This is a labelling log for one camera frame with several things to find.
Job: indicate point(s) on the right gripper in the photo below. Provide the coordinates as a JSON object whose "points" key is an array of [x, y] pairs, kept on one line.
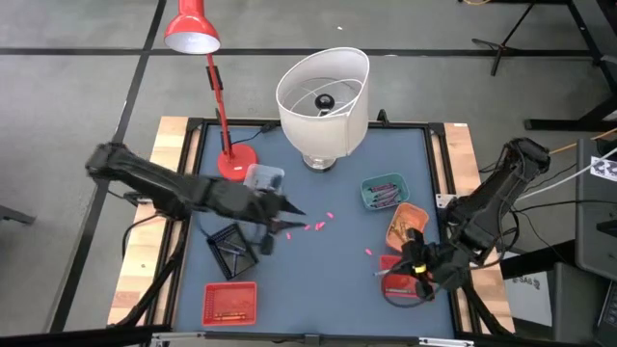
{"points": [[436, 265]]}

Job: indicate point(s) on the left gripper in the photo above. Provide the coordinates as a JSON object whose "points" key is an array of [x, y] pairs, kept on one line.
{"points": [[255, 207]]}

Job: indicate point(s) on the red crayon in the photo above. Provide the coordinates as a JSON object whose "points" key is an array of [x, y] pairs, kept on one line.
{"points": [[231, 319], [397, 290], [231, 315]]}

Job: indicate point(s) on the light blue crayon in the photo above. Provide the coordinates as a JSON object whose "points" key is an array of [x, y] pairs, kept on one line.
{"points": [[380, 273]]}

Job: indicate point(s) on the purple crayon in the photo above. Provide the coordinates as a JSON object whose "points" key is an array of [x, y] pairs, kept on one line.
{"points": [[390, 199], [387, 205], [382, 187]]}

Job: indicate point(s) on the pile of crayons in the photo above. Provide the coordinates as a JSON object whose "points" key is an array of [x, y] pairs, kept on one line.
{"points": [[388, 194]]}

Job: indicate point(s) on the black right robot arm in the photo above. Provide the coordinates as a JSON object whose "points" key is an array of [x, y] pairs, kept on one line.
{"points": [[487, 207]]}

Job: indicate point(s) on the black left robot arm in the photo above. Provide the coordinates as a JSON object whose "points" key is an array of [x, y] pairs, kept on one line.
{"points": [[159, 185]]}

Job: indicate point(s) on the red mesh basket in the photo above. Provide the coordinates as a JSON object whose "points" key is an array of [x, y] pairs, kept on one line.
{"points": [[393, 282], [230, 299]]}

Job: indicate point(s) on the orange plastic bin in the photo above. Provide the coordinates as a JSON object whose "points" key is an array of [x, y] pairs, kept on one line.
{"points": [[414, 212]]}

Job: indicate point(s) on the clear plastic bin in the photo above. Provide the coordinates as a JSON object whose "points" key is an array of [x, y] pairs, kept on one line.
{"points": [[250, 176]]}

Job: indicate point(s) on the black mesh basket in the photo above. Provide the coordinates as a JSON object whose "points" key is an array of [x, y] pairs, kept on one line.
{"points": [[219, 246]]}

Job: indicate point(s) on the teal plastic bin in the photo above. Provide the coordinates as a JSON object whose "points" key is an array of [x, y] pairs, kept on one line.
{"points": [[401, 183]]}

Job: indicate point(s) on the white shade silver table lamp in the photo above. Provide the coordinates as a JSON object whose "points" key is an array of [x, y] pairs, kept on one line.
{"points": [[323, 130]]}

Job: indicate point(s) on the white labelled box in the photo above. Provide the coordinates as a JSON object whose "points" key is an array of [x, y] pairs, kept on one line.
{"points": [[528, 299]]}

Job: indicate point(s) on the wooden table side board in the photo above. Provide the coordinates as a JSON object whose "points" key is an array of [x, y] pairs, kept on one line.
{"points": [[458, 144], [169, 140]]}

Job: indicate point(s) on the black clamp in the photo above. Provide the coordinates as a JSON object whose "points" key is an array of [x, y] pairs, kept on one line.
{"points": [[383, 115]]}

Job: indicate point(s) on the dark grey case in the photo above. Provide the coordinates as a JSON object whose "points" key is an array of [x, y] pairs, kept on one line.
{"points": [[573, 308]]}

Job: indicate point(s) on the grey cabinet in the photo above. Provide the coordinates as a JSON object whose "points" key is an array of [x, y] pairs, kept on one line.
{"points": [[598, 231]]}

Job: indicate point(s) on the red desk lamp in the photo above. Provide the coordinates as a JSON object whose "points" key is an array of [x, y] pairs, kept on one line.
{"points": [[190, 29]]}

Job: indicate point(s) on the black floor stand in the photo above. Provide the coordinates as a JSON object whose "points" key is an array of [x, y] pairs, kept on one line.
{"points": [[569, 124]]}

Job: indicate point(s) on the printed marker tag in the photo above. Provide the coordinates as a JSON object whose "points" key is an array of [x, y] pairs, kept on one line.
{"points": [[605, 168]]}

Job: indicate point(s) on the black tripod stand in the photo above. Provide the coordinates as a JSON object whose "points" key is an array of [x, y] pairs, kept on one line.
{"points": [[503, 47]]}

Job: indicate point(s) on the grey furniture foot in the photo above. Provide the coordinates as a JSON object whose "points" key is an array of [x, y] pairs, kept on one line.
{"points": [[14, 214]]}

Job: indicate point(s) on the silver metal bracket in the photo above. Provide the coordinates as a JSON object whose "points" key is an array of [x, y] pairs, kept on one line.
{"points": [[178, 336], [443, 342]]}

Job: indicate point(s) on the black aluminium table frame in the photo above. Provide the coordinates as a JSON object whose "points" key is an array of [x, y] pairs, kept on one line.
{"points": [[410, 124]]}

